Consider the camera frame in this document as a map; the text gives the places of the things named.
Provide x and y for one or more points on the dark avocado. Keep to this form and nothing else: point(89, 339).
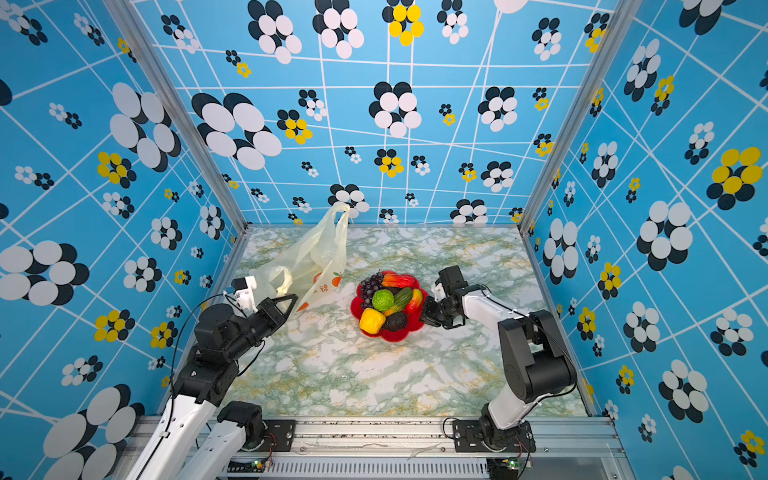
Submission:
point(396, 322)

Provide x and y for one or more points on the aluminium front rail frame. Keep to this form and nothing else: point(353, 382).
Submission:
point(421, 448)

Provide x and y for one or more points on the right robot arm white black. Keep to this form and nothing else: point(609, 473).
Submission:
point(536, 364)

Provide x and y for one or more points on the right corner aluminium post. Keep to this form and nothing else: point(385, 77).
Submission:
point(619, 25)

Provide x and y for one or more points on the corner aluminium post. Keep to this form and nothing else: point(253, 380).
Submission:
point(157, 74)
point(619, 25)

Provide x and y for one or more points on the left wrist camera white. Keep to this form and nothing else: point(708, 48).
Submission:
point(244, 288)

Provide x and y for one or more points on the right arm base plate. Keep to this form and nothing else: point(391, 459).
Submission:
point(468, 435)

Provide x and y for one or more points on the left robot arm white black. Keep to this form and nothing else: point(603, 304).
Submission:
point(199, 433)

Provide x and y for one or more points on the red flower-shaped plate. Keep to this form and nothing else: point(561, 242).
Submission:
point(414, 323)

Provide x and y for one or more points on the green bumpy fruit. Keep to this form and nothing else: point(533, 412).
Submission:
point(383, 300)

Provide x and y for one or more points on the yellowish plastic bag orange print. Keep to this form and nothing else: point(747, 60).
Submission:
point(306, 269)

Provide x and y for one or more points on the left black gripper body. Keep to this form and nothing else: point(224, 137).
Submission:
point(264, 323)

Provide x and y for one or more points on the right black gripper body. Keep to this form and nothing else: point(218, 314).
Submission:
point(444, 313)

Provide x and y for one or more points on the red chili pepper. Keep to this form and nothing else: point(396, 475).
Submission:
point(393, 280)

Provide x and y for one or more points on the left corner aluminium post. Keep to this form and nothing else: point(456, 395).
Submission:
point(157, 74)

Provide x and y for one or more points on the yellow bell pepper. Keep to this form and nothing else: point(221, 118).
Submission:
point(372, 321)

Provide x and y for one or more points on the dark purple grapes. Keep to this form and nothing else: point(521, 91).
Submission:
point(368, 287)

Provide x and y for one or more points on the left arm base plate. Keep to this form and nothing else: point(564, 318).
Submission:
point(270, 436)

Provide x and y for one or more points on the green cucumber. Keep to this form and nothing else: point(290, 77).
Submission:
point(400, 301)

